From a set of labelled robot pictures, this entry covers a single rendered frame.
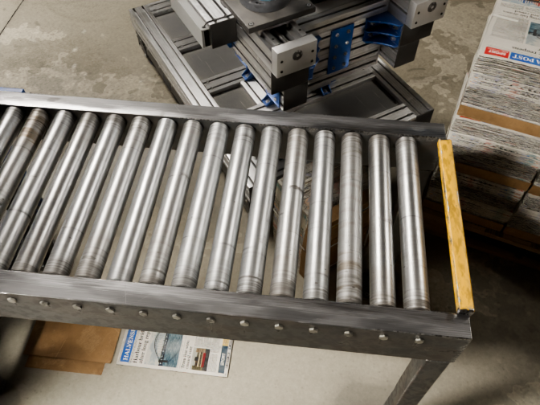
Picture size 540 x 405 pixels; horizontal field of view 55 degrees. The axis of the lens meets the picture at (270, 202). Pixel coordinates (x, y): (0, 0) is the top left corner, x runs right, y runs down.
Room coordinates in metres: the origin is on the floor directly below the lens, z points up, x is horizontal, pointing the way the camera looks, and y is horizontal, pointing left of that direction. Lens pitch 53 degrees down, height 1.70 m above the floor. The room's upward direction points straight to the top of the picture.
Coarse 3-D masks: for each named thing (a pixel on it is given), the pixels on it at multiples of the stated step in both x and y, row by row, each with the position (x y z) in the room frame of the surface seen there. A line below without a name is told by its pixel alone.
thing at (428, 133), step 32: (0, 96) 1.00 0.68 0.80; (32, 96) 1.00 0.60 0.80; (64, 96) 1.00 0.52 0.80; (128, 128) 0.94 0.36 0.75; (256, 128) 0.91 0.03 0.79; (288, 128) 0.90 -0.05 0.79; (320, 128) 0.89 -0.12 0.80; (352, 128) 0.89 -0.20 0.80; (384, 128) 0.89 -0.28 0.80; (416, 128) 0.89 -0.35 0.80
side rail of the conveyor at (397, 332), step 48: (0, 288) 0.46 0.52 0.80; (48, 288) 0.46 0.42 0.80; (96, 288) 0.46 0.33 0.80; (144, 288) 0.46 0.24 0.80; (192, 288) 0.46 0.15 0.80; (240, 336) 0.41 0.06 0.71; (288, 336) 0.40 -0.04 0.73; (336, 336) 0.39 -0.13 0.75; (384, 336) 0.38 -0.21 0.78; (432, 336) 0.37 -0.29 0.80
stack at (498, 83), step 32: (512, 0) 1.38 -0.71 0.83; (512, 32) 1.23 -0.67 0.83; (480, 64) 1.14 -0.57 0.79; (512, 64) 1.10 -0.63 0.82; (480, 96) 1.13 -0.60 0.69; (512, 96) 1.09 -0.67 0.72; (448, 128) 1.41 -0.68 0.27; (480, 128) 1.11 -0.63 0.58; (480, 160) 1.09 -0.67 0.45; (512, 160) 1.06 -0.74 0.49; (480, 192) 1.08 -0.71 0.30; (512, 192) 1.04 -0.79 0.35; (512, 224) 1.02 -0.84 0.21; (512, 256) 1.00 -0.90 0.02
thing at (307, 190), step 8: (312, 168) 1.12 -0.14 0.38; (336, 168) 1.12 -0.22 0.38; (368, 168) 1.13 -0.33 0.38; (336, 176) 1.09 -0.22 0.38; (368, 176) 1.09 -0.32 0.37; (280, 184) 1.06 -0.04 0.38; (336, 184) 1.06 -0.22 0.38; (368, 184) 1.06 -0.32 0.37; (280, 192) 1.05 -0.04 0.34; (304, 192) 1.02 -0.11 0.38; (336, 192) 1.03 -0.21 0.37; (304, 200) 0.99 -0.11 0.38; (336, 200) 1.00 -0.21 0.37; (304, 208) 0.96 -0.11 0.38; (368, 208) 0.99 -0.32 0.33; (304, 216) 0.95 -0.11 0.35; (368, 216) 1.01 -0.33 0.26; (304, 224) 0.94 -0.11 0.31; (336, 224) 0.92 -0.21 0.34; (304, 232) 0.94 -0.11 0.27; (336, 232) 0.94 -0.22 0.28
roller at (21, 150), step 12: (36, 108) 0.96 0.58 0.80; (36, 120) 0.92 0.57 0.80; (48, 120) 0.95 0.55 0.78; (24, 132) 0.88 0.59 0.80; (36, 132) 0.89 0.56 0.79; (24, 144) 0.84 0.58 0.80; (36, 144) 0.86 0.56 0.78; (12, 156) 0.80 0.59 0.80; (24, 156) 0.81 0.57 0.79; (0, 168) 0.77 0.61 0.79; (12, 168) 0.77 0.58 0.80; (24, 168) 0.79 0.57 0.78; (0, 180) 0.73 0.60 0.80; (12, 180) 0.74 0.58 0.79; (0, 192) 0.70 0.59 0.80; (12, 192) 0.72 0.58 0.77; (0, 204) 0.67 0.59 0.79; (0, 216) 0.65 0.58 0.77
